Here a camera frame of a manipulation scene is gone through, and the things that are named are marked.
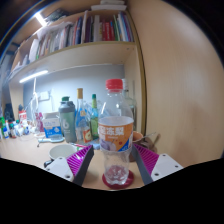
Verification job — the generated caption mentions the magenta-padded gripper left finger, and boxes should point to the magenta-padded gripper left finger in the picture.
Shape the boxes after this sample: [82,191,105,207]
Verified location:
[43,144,95,187]

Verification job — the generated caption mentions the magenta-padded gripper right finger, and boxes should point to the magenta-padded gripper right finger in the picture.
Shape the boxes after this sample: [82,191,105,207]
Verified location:
[132,143,185,186]

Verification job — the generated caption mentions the clear bottle red cap orange label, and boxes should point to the clear bottle red cap orange label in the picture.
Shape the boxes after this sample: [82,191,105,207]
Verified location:
[97,78,135,186]

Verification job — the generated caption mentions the brown woven cup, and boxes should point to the brown woven cup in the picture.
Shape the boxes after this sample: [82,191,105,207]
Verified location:
[132,130,162,158]

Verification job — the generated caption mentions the black mug white inside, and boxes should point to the black mug white inside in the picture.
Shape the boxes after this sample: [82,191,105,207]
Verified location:
[43,143,78,169]

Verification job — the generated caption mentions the flat round red coaster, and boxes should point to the flat round red coaster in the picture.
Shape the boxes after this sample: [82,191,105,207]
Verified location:
[101,169,135,190]

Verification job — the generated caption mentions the blue hairbrush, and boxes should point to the blue hairbrush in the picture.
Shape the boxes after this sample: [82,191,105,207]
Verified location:
[37,135,66,144]

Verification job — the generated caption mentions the grey shaker bottle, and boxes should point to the grey shaker bottle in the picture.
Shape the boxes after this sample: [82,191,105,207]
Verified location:
[58,96,78,144]

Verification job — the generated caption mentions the clear bottle yellow cap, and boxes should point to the clear bottle yellow cap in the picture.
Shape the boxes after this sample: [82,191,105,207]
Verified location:
[74,87,93,145]

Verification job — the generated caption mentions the blue and white carton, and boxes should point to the blue and white carton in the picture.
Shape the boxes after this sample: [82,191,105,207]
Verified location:
[42,112,63,139]

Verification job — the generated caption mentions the tall green bottle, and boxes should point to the tall green bottle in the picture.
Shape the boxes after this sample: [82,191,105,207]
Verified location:
[90,93,100,140]

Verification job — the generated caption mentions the white LED light bar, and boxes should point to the white LED light bar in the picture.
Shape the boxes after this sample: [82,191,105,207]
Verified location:
[18,69,49,84]

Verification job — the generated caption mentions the wooden shelf unit with books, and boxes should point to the wooden shelf unit with books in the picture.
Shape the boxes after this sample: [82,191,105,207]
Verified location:
[0,0,148,136]

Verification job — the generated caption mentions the ceiling tube light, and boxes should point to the ceiling tube light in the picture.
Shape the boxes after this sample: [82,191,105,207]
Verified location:
[33,11,48,28]

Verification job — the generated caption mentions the white wall power socket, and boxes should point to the white wall power socket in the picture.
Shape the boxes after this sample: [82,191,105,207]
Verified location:
[38,91,51,102]

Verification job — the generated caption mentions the white cable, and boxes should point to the white cable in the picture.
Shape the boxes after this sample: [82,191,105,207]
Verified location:
[28,77,40,114]

